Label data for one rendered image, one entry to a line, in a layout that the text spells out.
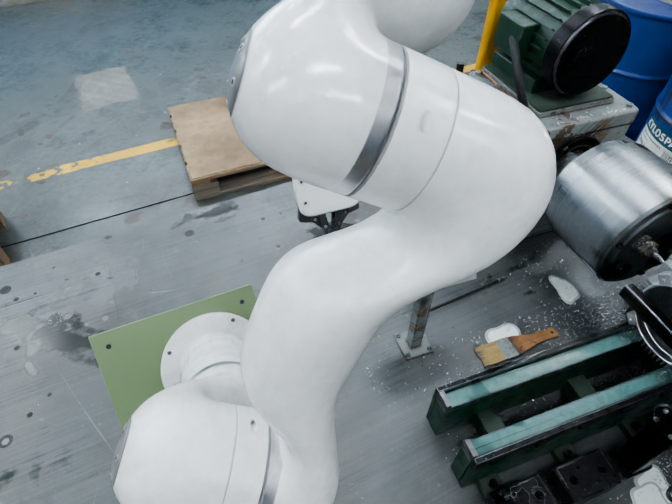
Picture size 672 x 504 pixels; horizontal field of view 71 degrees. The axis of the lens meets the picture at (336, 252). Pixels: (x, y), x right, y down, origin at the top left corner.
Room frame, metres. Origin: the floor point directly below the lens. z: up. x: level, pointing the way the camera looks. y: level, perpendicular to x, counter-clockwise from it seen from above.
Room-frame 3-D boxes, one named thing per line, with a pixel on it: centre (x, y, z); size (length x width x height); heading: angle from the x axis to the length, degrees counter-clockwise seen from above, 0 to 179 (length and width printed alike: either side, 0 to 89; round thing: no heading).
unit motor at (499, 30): (1.09, -0.46, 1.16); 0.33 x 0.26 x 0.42; 19
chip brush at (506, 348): (0.56, -0.41, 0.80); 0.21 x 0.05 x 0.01; 110
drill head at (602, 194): (0.79, -0.59, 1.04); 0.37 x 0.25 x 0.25; 19
